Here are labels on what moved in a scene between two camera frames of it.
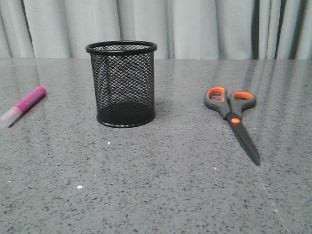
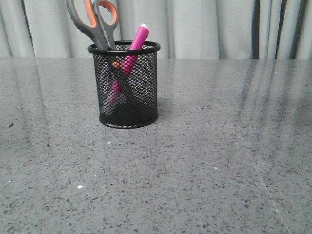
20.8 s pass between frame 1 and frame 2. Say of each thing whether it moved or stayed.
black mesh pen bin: stayed
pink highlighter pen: moved
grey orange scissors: moved
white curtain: stayed
